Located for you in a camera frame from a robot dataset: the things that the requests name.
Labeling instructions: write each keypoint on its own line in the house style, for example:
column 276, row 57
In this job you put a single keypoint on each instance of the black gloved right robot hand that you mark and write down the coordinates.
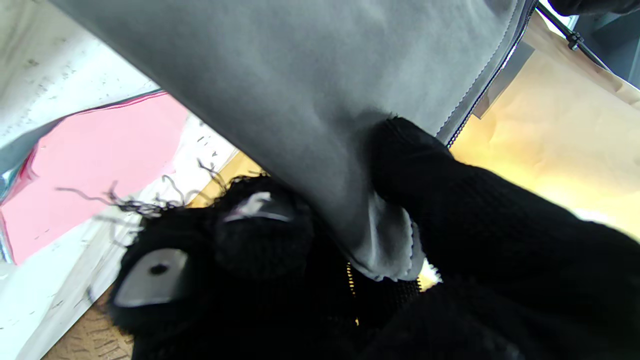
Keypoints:
column 500, row 280

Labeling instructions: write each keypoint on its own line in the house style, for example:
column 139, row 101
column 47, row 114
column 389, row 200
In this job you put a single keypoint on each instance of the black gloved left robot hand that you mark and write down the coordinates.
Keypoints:
column 595, row 5

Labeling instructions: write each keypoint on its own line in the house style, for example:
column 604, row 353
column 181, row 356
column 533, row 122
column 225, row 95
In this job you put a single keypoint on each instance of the grey zippered storage pouch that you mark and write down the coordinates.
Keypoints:
column 300, row 75

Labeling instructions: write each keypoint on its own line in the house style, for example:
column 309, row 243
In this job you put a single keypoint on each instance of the black metal stand pole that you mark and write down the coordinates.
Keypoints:
column 575, row 40

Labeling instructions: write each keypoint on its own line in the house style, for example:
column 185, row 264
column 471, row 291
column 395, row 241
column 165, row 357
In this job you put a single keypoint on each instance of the pink paper document stack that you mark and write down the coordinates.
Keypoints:
column 100, row 165

